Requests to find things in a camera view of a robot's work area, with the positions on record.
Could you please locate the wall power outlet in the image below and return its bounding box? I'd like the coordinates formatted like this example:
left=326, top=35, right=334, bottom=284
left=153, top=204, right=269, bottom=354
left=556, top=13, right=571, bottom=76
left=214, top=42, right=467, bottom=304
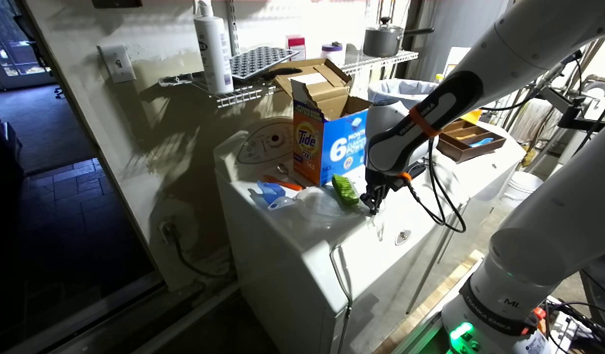
left=98, top=44, right=135, bottom=82

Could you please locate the green brush head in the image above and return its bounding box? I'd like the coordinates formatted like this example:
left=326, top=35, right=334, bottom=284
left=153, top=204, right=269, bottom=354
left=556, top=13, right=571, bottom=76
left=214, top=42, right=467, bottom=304
left=332, top=174, right=359, bottom=206

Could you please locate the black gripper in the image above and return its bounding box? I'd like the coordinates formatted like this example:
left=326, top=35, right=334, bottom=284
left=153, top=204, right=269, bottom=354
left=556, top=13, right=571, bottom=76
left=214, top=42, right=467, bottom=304
left=359, top=168, right=389, bottom=214

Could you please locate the grey kettle pot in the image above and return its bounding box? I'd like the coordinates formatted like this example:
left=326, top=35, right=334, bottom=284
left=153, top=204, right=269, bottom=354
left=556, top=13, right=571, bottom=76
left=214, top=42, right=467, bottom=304
left=363, top=15, right=432, bottom=56

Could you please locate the wooden tray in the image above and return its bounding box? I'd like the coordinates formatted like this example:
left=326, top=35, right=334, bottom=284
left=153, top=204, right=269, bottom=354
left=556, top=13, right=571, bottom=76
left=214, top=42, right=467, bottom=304
left=438, top=119, right=505, bottom=162

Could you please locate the black power cord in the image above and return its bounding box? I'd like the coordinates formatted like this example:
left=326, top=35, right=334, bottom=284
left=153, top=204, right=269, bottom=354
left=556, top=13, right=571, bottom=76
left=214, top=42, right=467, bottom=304
left=159, top=219, right=234, bottom=280

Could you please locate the white jar purple lid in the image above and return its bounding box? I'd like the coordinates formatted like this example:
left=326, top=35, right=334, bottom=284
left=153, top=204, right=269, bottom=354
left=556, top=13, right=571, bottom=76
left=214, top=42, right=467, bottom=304
left=322, top=40, right=346, bottom=66

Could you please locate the blue orange detergent box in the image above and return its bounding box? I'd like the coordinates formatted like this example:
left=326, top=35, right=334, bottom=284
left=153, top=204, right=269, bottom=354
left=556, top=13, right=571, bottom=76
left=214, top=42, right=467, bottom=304
left=285, top=58, right=369, bottom=184

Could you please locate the white lotion bottle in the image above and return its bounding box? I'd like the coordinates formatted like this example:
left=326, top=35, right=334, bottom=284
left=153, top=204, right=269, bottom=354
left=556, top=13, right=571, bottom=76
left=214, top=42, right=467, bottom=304
left=192, top=0, right=234, bottom=94

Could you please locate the white wire shelf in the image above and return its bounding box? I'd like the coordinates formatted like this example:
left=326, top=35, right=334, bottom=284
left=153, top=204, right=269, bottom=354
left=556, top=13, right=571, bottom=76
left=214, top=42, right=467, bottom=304
left=157, top=48, right=418, bottom=107

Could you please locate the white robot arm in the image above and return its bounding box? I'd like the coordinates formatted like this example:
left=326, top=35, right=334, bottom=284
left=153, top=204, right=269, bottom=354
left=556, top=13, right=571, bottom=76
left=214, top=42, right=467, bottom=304
left=363, top=0, right=605, bottom=335

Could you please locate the pink container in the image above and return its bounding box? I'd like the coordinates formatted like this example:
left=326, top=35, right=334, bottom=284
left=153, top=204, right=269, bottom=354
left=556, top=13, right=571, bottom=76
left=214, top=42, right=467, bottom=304
left=287, top=35, right=306, bottom=60

